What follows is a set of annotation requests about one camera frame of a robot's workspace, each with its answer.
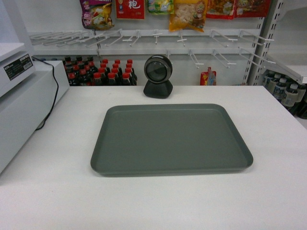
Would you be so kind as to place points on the grey rectangular serving tray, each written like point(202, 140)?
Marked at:
point(169, 139)

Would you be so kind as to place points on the white checkout counter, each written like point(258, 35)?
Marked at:
point(50, 185)

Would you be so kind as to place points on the black barcode scanner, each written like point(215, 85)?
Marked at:
point(158, 69)

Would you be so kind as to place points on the red spout pouch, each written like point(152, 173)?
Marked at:
point(208, 78)

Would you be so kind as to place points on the yellow snack bag hanging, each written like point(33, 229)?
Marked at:
point(188, 14)

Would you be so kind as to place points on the green snack bag hanging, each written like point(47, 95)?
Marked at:
point(162, 7)

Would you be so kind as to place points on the red snack bag with character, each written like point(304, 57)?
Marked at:
point(130, 9)

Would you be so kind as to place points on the purple snack bag hanging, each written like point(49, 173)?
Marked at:
point(96, 14)

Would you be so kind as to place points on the red snack bag right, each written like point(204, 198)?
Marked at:
point(221, 9)

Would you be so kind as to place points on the white cash register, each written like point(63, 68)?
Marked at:
point(28, 92)

